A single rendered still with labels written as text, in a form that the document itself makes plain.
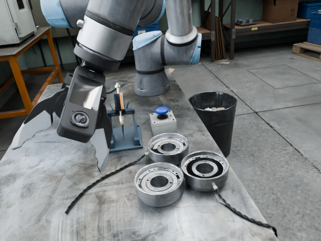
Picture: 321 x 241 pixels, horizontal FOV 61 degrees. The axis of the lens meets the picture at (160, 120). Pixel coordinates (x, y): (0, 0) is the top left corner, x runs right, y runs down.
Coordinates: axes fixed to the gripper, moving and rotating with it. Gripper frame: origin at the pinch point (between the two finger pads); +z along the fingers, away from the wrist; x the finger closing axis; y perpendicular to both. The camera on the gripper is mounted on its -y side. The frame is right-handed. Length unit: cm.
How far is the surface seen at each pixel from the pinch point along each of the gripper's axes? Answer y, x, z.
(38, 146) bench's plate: 34.9, 4.7, 19.0
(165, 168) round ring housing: 9.2, -23.0, 0.3
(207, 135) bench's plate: 24.2, -37.7, -5.5
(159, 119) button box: 30.1, -24.6, -3.3
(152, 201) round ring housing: 0.6, -19.4, 3.3
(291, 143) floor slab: 117, -164, 10
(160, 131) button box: 28.2, -25.6, -0.6
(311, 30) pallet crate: 329, -293, -112
